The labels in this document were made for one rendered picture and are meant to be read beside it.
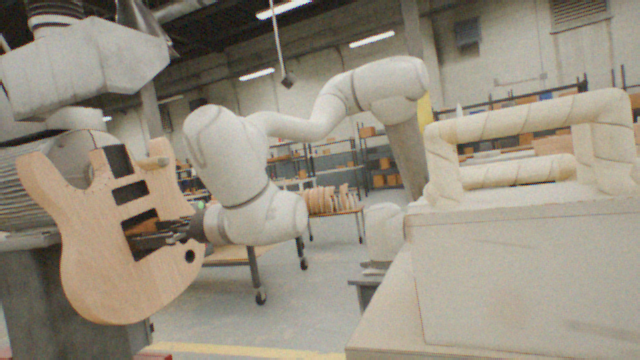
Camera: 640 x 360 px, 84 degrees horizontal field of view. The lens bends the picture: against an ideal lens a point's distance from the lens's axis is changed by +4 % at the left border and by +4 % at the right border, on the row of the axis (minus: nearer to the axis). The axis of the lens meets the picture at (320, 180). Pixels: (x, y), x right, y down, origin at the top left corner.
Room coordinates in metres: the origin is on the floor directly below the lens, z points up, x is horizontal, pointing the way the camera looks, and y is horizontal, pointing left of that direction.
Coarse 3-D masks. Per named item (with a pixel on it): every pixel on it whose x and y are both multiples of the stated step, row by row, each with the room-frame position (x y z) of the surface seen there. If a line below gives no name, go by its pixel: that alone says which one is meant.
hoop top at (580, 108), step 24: (576, 96) 0.37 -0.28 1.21; (600, 96) 0.36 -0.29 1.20; (624, 96) 0.35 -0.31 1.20; (456, 120) 0.42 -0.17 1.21; (480, 120) 0.41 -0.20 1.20; (504, 120) 0.39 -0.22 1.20; (528, 120) 0.38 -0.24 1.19; (552, 120) 0.38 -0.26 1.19; (576, 120) 0.37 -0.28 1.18; (456, 144) 0.43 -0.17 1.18
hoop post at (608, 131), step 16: (608, 112) 0.36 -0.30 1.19; (624, 112) 0.35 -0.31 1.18; (592, 128) 0.37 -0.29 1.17; (608, 128) 0.36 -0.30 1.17; (624, 128) 0.35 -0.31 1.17; (592, 144) 0.38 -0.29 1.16; (608, 144) 0.36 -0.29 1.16; (624, 144) 0.35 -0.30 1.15; (608, 160) 0.36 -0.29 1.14; (624, 160) 0.35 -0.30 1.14; (608, 176) 0.36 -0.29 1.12; (624, 176) 0.35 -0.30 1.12; (608, 192) 0.36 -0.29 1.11; (624, 192) 0.35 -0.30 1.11
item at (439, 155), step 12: (432, 144) 0.43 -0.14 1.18; (444, 144) 0.42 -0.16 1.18; (432, 156) 0.43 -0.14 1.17; (444, 156) 0.42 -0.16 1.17; (432, 168) 0.43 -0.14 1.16; (444, 168) 0.42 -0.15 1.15; (432, 180) 0.44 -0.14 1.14; (444, 180) 0.42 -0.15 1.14; (456, 180) 0.43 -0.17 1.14; (444, 192) 0.43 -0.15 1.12; (456, 192) 0.43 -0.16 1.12; (444, 204) 0.43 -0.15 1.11; (456, 204) 0.43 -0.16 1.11
